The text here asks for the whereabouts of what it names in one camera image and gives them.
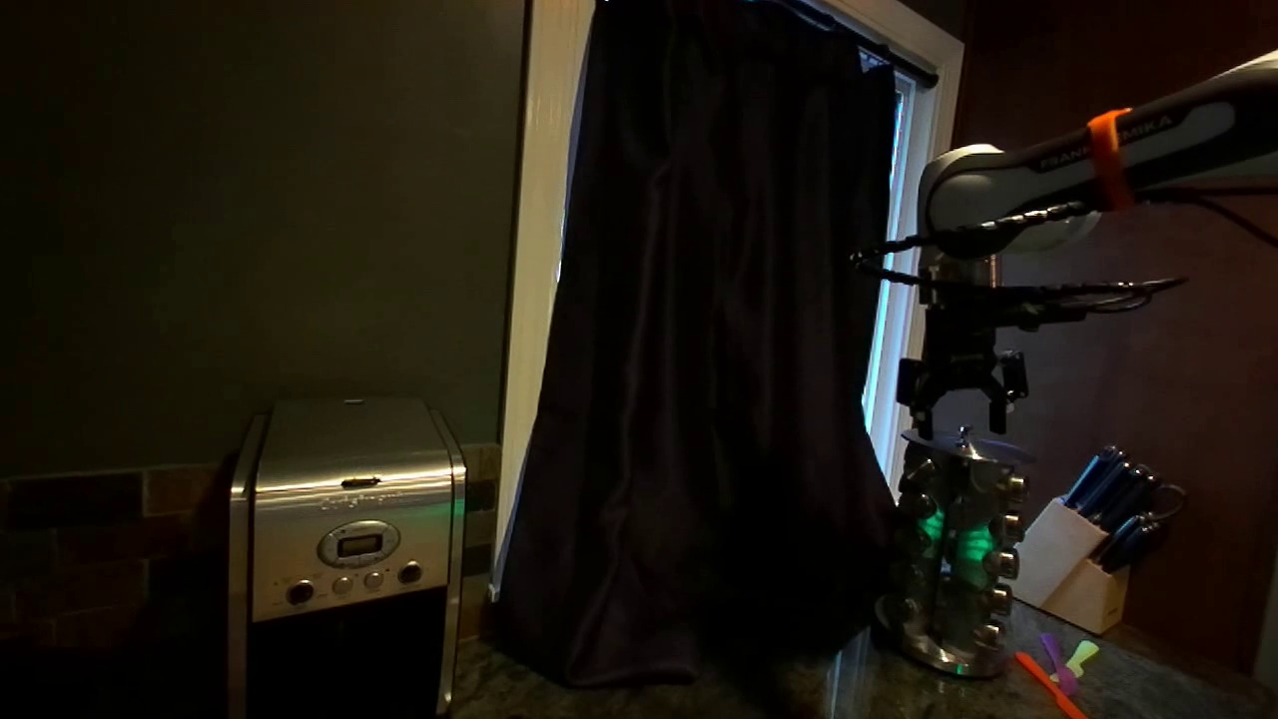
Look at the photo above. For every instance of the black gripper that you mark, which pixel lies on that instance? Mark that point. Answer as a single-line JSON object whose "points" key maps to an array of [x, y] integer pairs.
{"points": [[959, 350]]}

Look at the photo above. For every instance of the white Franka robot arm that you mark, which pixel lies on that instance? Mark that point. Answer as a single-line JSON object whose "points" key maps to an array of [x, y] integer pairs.
{"points": [[1171, 146]]}

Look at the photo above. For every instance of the wooden knife block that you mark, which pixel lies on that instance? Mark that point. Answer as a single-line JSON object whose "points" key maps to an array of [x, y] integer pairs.
{"points": [[1086, 581]]}

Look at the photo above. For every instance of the purple plastic knife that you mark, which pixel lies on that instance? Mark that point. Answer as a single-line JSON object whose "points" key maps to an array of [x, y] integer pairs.
{"points": [[1054, 653]]}

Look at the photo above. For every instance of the dark window curtain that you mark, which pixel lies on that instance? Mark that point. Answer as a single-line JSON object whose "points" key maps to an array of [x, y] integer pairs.
{"points": [[706, 346]]}

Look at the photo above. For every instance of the yellow plastic knife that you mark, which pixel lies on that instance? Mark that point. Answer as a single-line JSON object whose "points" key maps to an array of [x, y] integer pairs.
{"points": [[1079, 661]]}

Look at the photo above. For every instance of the stainless steel coffee maker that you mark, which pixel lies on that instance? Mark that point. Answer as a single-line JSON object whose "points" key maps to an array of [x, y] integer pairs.
{"points": [[351, 532]]}

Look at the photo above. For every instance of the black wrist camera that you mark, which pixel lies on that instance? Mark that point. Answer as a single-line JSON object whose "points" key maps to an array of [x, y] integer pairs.
{"points": [[1054, 300]]}

